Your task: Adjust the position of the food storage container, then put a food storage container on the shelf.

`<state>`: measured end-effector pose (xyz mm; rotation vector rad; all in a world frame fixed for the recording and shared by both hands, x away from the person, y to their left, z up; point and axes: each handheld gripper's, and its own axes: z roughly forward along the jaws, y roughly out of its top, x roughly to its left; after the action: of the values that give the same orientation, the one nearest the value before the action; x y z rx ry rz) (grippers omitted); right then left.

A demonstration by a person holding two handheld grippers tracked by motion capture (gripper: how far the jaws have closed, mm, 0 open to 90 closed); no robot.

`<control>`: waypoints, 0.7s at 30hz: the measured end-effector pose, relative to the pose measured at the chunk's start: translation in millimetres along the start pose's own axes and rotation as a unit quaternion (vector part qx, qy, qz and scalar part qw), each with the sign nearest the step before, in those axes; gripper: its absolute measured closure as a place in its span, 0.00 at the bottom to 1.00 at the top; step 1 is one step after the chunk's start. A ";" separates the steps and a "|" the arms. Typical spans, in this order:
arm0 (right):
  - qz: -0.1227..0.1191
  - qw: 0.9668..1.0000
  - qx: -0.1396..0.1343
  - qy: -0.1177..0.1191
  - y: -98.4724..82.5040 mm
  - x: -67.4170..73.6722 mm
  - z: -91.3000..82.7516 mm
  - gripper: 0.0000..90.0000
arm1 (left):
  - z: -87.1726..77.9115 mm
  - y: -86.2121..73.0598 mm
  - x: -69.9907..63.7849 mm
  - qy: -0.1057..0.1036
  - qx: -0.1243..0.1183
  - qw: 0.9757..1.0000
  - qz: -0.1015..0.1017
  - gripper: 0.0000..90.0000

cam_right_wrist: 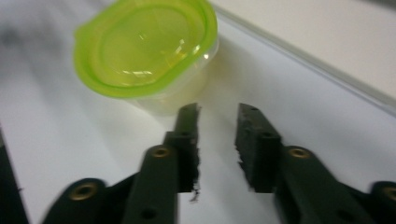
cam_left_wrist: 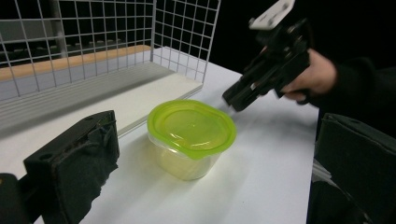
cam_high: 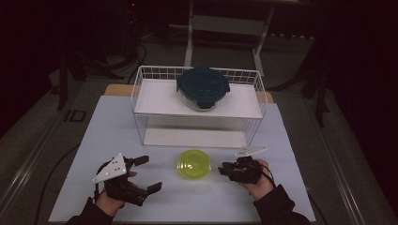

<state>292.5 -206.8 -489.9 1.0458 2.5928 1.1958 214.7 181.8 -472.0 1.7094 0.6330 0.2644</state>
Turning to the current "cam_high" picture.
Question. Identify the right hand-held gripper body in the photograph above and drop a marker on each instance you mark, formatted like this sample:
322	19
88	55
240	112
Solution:
247	170

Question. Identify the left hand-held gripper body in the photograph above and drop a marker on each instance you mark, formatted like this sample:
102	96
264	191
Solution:
114	170

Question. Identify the glass container with blue lid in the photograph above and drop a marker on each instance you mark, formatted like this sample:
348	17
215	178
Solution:
202	85

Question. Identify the person's right hand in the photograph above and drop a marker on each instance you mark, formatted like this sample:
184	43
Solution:
261	187

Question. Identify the person's left hand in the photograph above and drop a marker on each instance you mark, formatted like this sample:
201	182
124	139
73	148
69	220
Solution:
109	204

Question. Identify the green silicone bowl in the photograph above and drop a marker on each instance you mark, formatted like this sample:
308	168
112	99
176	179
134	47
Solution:
194	165

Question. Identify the black floor plate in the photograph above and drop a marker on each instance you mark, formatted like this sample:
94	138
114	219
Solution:
75	115

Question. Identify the black metal stand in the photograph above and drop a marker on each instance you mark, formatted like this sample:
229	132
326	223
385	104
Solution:
64	78
320	93

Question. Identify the white frame desk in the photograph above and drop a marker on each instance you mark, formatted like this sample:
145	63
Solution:
225	25

